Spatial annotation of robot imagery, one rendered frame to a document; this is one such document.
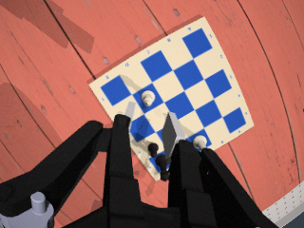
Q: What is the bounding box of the white chess king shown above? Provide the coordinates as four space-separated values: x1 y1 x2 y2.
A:
193 135 207 150

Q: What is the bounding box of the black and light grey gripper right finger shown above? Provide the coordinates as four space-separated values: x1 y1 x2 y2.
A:
161 111 279 228

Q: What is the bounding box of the black chess king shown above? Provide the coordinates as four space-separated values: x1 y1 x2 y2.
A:
156 154 169 182

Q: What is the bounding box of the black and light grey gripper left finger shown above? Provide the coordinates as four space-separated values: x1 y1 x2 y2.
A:
0 101 148 228

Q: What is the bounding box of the blue and cream checkered chessboard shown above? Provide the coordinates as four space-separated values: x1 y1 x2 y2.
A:
89 17 254 181

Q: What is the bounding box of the black pawn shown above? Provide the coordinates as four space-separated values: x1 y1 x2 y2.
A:
148 142 159 158

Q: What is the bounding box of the white bishop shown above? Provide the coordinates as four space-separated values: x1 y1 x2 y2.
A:
142 90 155 106

